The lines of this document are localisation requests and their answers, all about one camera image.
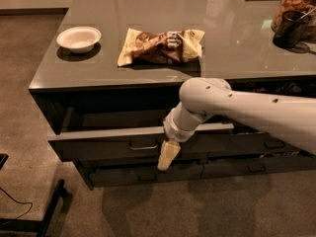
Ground white gripper wrist block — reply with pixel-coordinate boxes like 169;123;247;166
158;103;211;171

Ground dark drawer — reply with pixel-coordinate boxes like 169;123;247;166
201;155;316;179
89;162;203;187
263;143;309;157
80;157;208;168
48;110;286;161

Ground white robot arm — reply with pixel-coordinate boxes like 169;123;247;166
158;77;316;171

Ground dark cabinet counter unit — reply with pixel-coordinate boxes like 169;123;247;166
30;0;315;188

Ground yellow brown snack bag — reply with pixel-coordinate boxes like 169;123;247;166
118;29;204;66

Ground white paper bowl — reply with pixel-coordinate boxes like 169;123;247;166
56;27;102;53

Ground black metal stand base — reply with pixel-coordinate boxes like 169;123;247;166
0;153;69;237

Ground black mesh cup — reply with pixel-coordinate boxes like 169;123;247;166
273;11;312;49

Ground glass jar of snacks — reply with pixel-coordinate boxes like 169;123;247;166
272;0;316;42

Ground black cable on floor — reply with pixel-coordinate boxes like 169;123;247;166
0;186;34;221

